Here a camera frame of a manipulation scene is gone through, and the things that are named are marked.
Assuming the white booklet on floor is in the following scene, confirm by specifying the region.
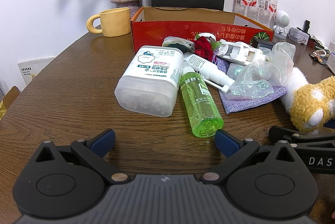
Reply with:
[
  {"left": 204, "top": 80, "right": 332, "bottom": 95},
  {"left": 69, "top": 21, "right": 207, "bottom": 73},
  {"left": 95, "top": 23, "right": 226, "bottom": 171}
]
[{"left": 18, "top": 57, "right": 54, "bottom": 85}]

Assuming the grey small device box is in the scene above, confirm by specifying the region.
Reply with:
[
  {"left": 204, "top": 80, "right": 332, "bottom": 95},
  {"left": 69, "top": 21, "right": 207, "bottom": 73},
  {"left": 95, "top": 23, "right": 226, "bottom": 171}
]
[{"left": 287, "top": 27, "right": 310, "bottom": 46}]

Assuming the small white robot figurine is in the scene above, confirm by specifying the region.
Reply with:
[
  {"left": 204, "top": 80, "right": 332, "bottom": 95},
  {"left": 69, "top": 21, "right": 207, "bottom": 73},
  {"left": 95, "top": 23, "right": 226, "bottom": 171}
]
[{"left": 273, "top": 10, "right": 290, "bottom": 39}]

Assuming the yellow white plush toy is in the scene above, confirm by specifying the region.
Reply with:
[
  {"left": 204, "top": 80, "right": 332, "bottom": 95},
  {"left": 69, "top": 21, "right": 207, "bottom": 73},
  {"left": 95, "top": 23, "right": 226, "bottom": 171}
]
[{"left": 280, "top": 67, "right": 334, "bottom": 134}]

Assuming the snack packets pile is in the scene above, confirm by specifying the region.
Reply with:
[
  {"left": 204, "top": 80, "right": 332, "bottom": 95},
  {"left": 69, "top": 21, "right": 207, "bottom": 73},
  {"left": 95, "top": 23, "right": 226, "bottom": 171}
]
[{"left": 308, "top": 40, "right": 330, "bottom": 65}]

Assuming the red artificial rose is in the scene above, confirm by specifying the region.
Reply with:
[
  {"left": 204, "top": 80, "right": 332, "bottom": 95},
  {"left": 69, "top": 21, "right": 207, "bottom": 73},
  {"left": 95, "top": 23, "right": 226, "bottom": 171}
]
[{"left": 194, "top": 33, "right": 222, "bottom": 61}]

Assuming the water bottle pack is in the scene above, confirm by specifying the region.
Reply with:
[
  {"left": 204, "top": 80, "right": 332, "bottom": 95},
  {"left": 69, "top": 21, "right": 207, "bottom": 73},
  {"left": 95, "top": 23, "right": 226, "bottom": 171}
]
[{"left": 233, "top": 0, "right": 278, "bottom": 29}]

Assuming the starry night cloth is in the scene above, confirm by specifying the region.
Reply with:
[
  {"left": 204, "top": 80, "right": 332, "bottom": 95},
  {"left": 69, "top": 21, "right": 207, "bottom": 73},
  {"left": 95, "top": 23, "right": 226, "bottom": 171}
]
[{"left": 162, "top": 37, "right": 195, "bottom": 54}]

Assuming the white cotton swab container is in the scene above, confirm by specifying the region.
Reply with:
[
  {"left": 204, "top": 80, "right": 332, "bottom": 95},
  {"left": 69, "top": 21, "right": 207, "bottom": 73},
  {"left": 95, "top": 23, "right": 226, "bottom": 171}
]
[{"left": 115, "top": 46, "right": 183, "bottom": 118}]

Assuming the purple drawstring pouch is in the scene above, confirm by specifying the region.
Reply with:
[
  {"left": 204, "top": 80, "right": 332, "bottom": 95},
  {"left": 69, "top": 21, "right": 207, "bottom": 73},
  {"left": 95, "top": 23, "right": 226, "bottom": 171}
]
[{"left": 215, "top": 58, "right": 287, "bottom": 114}]

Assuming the iridescent plastic bag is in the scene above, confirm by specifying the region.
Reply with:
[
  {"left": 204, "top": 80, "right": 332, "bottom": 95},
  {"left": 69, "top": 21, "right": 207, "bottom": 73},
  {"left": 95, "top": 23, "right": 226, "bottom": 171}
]
[{"left": 225, "top": 42, "right": 296, "bottom": 100}]

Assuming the black cube box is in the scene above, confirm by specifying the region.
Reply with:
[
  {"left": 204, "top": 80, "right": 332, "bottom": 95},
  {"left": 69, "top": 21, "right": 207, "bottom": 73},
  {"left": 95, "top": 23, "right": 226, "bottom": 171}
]
[{"left": 250, "top": 38, "right": 275, "bottom": 50}]

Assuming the red cardboard tray box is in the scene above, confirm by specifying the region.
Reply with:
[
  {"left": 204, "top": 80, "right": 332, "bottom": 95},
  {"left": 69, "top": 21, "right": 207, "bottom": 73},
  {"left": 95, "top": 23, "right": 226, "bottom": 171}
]
[{"left": 131, "top": 6, "right": 274, "bottom": 52}]

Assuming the yellow ceramic mug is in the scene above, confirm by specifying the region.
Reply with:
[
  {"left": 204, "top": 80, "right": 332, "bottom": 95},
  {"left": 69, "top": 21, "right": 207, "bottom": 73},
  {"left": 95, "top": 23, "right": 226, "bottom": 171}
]
[{"left": 86, "top": 8, "right": 131, "bottom": 37}]

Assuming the green spray bottle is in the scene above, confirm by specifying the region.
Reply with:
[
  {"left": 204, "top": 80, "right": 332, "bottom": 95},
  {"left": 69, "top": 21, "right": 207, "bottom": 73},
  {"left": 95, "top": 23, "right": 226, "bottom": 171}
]
[{"left": 180, "top": 61, "right": 224, "bottom": 138}]

